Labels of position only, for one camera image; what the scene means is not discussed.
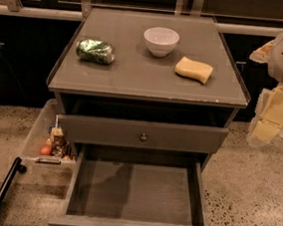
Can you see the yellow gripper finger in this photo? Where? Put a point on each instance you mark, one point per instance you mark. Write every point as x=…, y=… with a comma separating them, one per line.
x=261, y=54
x=267, y=123

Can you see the grey top drawer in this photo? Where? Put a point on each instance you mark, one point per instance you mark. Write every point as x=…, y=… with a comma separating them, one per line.
x=126, y=132

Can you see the crushed green soda can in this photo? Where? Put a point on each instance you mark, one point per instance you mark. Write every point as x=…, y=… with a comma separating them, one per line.
x=95, y=51

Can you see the metal railing frame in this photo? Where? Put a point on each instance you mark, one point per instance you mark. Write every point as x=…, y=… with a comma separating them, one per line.
x=243, y=17

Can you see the black pole stand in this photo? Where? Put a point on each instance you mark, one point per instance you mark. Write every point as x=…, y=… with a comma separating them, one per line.
x=16, y=167

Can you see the brown snack package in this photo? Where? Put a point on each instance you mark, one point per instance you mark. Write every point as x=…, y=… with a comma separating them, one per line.
x=59, y=143

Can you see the brass top drawer knob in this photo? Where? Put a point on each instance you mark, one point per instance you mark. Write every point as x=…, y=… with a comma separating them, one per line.
x=143, y=137

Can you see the grey open middle drawer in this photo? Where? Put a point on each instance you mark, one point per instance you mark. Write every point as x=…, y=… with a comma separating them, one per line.
x=118, y=186

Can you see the white ceramic bowl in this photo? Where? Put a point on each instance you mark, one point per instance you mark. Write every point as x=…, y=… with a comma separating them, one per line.
x=160, y=41

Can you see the grey wooden drawer cabinet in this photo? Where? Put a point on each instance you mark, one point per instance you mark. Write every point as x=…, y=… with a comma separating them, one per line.
x=140, y=86

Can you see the clear plastic storage bin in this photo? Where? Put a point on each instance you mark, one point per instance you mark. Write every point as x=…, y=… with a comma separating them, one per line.
x=39, y=134

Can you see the yellow sponge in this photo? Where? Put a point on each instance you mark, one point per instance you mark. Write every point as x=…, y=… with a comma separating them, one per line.
x=193, y=70

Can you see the red apple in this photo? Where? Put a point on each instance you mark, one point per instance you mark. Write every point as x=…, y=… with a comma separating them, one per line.
x=45, y=150

